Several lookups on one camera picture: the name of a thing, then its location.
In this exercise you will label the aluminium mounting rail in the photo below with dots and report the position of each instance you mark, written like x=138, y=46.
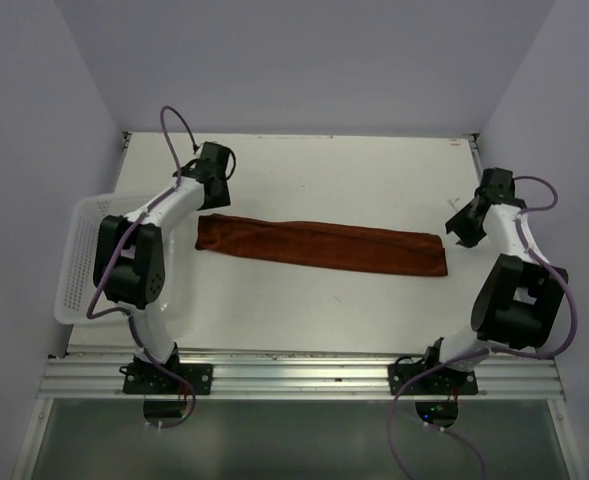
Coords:
x=93, y=373

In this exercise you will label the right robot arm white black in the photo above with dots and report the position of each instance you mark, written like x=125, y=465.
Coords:
x=517, y=305

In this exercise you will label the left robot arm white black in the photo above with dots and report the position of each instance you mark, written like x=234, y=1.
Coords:
x=130, y=261

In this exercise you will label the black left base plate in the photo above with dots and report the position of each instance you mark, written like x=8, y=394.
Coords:
x=142, y=378

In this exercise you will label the white perforated plastic basket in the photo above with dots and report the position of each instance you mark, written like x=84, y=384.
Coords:
x=75, y=286

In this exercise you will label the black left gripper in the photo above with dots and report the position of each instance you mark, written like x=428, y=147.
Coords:
x=223, y=198

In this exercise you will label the rust orange towel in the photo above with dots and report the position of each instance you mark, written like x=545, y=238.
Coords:
x=324, y=245

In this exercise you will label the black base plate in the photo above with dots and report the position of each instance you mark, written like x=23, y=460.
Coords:
x=142, y=378
x=445, y=382

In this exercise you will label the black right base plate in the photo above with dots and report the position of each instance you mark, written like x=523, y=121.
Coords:
x=445, y=382

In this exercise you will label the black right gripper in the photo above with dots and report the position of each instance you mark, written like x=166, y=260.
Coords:
x=467, y=238

